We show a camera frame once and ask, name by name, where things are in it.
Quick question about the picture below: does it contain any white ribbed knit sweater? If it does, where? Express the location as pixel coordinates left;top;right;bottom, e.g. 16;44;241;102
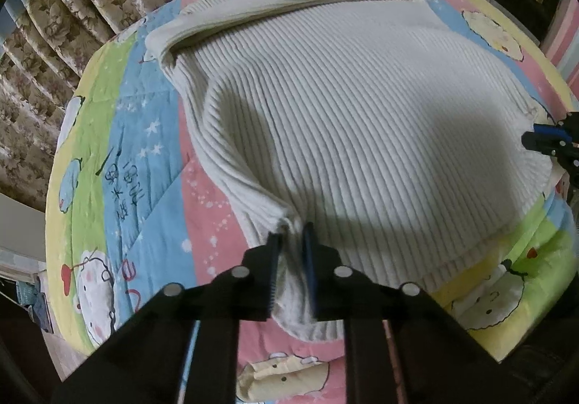
145;0;551;341

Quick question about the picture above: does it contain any white board panel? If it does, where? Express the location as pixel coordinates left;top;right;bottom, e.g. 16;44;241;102
0;194;46;274

